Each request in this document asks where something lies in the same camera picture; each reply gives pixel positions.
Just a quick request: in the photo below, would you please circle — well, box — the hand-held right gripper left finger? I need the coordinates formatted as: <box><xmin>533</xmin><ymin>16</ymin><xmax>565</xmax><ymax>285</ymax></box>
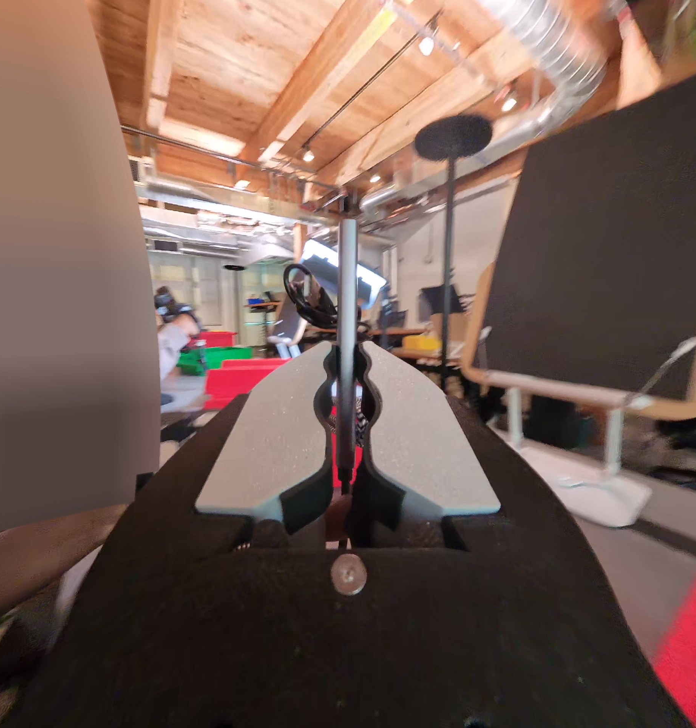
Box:
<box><xmin>195</xmin><ymin>340</ymin><xmax>335</xmax><ymax>535</ymax></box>

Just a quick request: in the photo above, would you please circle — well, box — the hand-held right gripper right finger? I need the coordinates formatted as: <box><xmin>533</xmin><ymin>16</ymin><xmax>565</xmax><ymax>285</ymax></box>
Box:
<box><xmin>353</xmin><ymin>340</ymin><xmax>501</xmax><ymax>532</ymax></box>

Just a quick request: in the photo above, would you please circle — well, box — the black hub cable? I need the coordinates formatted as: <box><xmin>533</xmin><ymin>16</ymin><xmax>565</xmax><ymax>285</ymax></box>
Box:
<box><xmin>282</xmin><ymin>263</ymin><xmax>372</xmax><ymax>337</ymax></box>

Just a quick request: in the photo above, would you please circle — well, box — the green plastic bin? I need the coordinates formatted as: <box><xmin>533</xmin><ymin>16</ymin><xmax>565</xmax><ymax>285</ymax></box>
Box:
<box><xmin>176</xmin><ymin>345</ymin><xmax>253</xmax><ymax>377</ymax></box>

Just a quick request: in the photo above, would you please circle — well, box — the tilted light panel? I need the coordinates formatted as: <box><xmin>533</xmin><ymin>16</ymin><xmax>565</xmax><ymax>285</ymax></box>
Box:
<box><xmin>298</xmin><ymin>239</ymin><xmax>390</xmax><ymax>312</ymax></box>

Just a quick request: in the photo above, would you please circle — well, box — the white panel stand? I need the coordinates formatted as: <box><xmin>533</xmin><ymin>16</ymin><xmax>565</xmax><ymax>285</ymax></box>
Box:
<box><xmin>484</xmin><ymin>327</ymin><xmax>696</xmax><ymax>529</ymax></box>

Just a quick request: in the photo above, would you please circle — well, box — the black disc floor lamp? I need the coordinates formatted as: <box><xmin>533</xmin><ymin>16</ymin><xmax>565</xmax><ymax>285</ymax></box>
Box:
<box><xmin>414</xmin><ymin>114</ymin><xmax>493</xmax><ymax>410</ymax></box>

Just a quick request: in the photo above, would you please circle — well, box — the black panel wooden frame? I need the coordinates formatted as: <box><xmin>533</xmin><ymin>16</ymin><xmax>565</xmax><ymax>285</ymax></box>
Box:
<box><xmin>460</xmin><ymin>71</ymin><xmax>696</xmax><ymax>423</ymax></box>

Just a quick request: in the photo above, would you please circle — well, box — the silver air duct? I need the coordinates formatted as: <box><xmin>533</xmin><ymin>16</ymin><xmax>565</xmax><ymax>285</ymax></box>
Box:
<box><xmin>356</xmin><ymin>0</ymin><xmax>619</xmax><ymax>212</ymax></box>

